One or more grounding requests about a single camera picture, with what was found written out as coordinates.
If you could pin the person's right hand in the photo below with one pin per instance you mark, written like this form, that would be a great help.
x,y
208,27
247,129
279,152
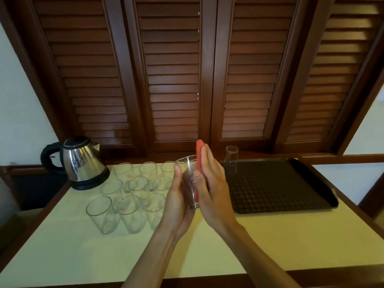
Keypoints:
x,y
216,200

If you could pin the person's left hand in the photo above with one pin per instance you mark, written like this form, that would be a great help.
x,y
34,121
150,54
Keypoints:
x,y
177,212

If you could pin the group of clear glasses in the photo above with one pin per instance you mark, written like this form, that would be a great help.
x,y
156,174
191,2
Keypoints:
x,y
130,209

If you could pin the red cloth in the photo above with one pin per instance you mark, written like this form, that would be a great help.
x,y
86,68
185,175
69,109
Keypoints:
x,y
199,152

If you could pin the dark brown textured tray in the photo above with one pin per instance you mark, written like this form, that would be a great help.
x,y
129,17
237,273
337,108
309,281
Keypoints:
x,y
276,188

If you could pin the person's right forearm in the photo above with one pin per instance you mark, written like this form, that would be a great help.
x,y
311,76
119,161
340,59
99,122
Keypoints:
x,y
261,263

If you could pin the person's left forearm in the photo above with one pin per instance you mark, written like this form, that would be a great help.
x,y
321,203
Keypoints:
x,y
153,260

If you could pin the steel electric kettle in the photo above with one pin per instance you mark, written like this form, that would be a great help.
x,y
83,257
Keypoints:
x,y
91,184
81,163

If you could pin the brown louvered wooden shutter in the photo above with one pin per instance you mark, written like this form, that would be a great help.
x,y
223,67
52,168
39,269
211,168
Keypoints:
x,y
253,71
87,71
174,71
333,71

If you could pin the brown wooden wall rail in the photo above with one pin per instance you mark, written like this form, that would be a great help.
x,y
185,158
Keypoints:
x,y
345,159

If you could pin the brown wooden door frame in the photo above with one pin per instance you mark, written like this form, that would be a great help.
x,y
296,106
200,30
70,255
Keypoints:
x,y
373,197

